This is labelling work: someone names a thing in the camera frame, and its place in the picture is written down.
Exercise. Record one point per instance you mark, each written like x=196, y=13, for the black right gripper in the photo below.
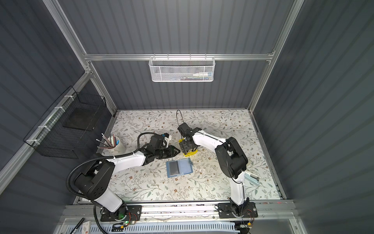
x=186, y=145

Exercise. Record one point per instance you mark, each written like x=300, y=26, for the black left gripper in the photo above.
x=163, y=151

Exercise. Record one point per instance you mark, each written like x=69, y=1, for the yellow plastic card tray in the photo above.
x=188, y=147

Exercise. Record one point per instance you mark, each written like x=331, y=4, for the blue leather card holder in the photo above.
x=185, y=167

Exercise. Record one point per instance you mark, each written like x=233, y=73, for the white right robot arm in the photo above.
x=231, y=158

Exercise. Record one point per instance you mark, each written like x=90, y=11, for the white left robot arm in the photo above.
x=90, y=179

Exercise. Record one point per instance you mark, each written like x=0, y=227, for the white pen cup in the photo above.
x=118, y=149

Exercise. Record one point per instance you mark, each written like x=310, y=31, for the pens in cup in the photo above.
x=110, y=142

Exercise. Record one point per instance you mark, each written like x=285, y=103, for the white tube in basket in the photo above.
x=200, y=75

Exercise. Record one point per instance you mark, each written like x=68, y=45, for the white wire mesh basket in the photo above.
x=171, y=69

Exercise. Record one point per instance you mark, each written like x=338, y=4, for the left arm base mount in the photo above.
x=124, y=213

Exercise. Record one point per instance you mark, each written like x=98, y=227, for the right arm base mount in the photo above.
x=231, y=210

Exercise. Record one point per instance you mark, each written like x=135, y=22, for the black wire mesh basket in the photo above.
x=66, y=131

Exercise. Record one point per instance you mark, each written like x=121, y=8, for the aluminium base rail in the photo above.
x=185, y=211

